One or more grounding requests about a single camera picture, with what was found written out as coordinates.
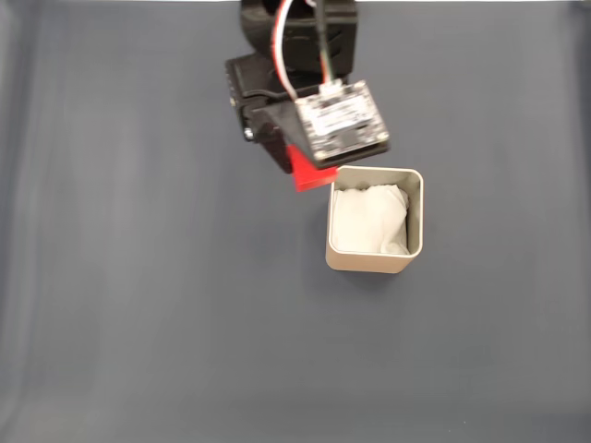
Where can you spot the red cube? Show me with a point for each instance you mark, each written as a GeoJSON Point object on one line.
{"type": "Point", "coordinates": [311, 177]}

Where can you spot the beige metal box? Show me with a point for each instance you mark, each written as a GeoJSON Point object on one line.
{"type": "Point", "coordinates": [369, 263]}

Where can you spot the white crumpled tissue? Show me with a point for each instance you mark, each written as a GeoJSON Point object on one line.
{"type": "Point", "coordinates": [369, 221]}

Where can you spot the blue grey table mat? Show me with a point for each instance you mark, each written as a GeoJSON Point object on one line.
{"type": "Point", "coordinates": [184, 323]}

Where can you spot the camera circuit board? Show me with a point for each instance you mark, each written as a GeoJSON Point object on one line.
{"type": "Point", "coordinates": [341, 122]}

